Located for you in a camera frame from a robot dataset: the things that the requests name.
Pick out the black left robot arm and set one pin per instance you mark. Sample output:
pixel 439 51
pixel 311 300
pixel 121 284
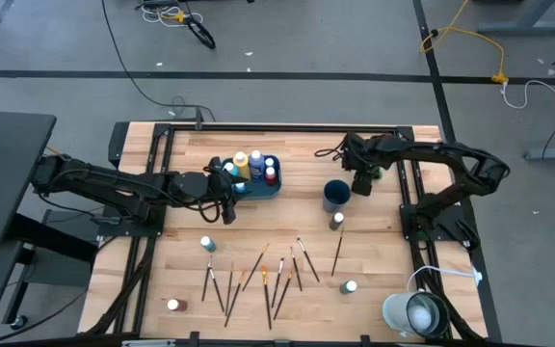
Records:
pixel 113 185

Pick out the black side desk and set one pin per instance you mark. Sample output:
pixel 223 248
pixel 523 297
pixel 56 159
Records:
pixel 7 168

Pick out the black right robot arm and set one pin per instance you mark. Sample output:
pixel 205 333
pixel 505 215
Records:
pixel 451 152

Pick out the teal plastic storage bin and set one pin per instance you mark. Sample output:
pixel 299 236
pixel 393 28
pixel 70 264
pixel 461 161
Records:
pixel 263 192

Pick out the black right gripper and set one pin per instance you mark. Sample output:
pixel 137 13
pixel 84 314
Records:
pixel 371 152

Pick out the large teal paint bottle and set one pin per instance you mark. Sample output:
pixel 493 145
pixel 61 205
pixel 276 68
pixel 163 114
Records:
pixel 229 168

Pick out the small teal paint bottle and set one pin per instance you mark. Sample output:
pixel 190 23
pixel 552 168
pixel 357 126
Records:
pixel 208 246

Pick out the long paintbrush gold ferrule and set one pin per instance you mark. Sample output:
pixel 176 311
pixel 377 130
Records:
pixel 255 268

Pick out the grey lamp with bulb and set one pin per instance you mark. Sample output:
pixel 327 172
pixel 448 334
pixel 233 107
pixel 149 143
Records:
pixel 395 311

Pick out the black paintbrush silver ferrule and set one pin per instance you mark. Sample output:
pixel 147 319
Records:
pixel 216 289
pixel 309 261
pixel 297 270
pixel 277 283
pixel 205 284

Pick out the large yellow paint bottle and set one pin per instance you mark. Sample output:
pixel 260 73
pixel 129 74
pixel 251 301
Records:
pixel 242 168

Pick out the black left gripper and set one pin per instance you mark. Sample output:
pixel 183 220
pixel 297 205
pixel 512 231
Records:
pixel 219 190

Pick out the orange-bristle paintbrush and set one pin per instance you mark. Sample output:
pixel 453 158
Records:
pixel 267 301
pixel 235 300

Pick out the small red paint bottle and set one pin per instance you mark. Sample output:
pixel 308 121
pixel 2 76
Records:
pixel 270 177
pixel 182 305

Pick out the large purple paint bottle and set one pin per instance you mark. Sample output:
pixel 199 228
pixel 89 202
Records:
pixel 256 168

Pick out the small dark paint bottle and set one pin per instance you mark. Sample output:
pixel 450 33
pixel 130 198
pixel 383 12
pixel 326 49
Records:
pixel 335 223

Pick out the thin black paintbrush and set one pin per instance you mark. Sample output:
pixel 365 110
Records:
pixel 337 253

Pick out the dark teal plastic cup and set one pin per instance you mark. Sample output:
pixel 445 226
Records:
pixel 336 193

